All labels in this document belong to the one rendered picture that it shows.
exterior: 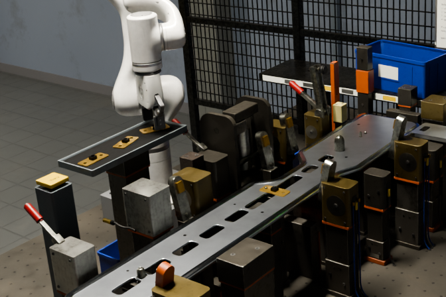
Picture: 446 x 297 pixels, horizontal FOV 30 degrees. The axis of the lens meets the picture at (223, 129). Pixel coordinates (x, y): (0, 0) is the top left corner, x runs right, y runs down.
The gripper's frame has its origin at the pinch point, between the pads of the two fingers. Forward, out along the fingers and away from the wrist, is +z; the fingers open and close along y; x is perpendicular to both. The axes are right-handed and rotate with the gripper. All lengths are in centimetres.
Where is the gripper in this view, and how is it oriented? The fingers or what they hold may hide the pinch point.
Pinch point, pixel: (153, 121)
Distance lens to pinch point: 238.1
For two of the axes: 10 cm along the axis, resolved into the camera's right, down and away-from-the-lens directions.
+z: 0.8, 9.3, 3.6
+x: 9.0, -2.2, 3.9
